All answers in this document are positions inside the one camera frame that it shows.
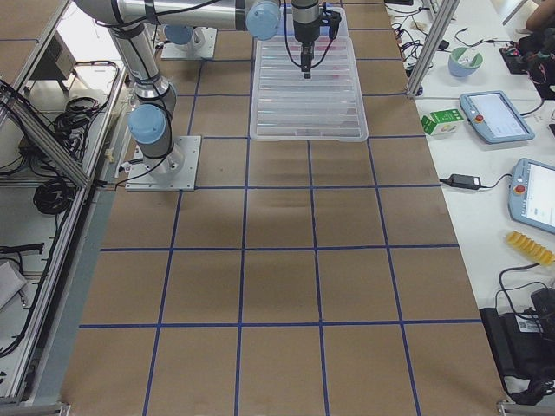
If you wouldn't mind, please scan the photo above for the aluminium frame post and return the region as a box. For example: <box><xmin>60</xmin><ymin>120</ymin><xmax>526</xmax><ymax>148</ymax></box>
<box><xmin>407</xmin><ymin>0</ymin><xmax>460</xmax><ymax>98</ymax></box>

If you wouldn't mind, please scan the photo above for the green white carton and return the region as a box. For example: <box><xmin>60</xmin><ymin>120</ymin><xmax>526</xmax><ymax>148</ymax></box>
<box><xmin>421</xmin><ymin>108</ymin><xmax>465</xmax><ymax>136</ymax></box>

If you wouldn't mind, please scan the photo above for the teach pendant near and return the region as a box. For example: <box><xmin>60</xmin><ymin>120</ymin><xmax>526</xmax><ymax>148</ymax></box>
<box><xmin>508</xmin><ymin>158</ymin><xmax>555</xmax><ymax>234</ymax></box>

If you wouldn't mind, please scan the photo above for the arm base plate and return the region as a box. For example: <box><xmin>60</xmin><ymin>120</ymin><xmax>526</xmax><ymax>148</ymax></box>
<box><xmin>124</xmin><ymin>136</ymin><xmax>201</xmax><ymax>192</ymax></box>
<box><xmin>161</xmin><ymin>25</ymin><xmax>218</xmax><ymax>61</ymax></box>

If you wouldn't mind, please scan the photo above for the black power adapter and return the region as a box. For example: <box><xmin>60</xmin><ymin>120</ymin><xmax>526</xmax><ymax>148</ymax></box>
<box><xmin>450</xmin><ymin>173</ymin><xmax>481</xmax><ymax>190</ymax></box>

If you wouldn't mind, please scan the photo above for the teach pendant far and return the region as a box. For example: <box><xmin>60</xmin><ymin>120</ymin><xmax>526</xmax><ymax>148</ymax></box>
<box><xmin>460</xmin><ymin>90</ymin><xmax>535</xmax><ymax>145</ymax></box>

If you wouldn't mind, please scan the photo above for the teach pendant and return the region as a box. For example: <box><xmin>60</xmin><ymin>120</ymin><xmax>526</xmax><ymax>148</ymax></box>
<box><xmin>508</xmin><ymin>158</ymin><xmax>555</xmax><ymax>234</ymax></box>
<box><xmin>460</xmin><ymin>90</ymin><xmax>535</xmax><ymax>145</ymax></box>

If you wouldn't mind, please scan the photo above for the clear plastic box lid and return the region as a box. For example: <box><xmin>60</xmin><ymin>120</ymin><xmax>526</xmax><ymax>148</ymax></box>
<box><xmin>249</xmin><ymin>36</ymin><xmax>369</xmax><ymax>142</ymax></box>

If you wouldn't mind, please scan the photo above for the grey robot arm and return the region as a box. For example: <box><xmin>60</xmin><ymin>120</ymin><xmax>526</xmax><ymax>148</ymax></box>
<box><xmin>77</xmin><ymin>1</ymin><xmax>323</xmax><ymax>178</ymax></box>

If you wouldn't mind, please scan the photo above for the clear plastic storage box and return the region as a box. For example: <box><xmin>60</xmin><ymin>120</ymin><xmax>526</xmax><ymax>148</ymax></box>
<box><xmin>245</xmin><ymin>1</ymin><xmax>342</xmax><ymax>45</ymax></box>

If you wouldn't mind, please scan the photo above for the yellow toy piece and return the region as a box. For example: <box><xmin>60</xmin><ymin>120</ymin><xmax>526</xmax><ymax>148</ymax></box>
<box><xmin>506</xmin><ymin>231</ymin><xmax>554</xmax><ymax>266</ymax></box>

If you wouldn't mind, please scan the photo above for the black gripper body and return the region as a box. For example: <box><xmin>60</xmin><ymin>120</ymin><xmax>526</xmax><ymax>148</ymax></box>
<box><xmin>293</xmin><ymin>19</ymin><xmax>320</xmax><ymax>59</ymax></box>

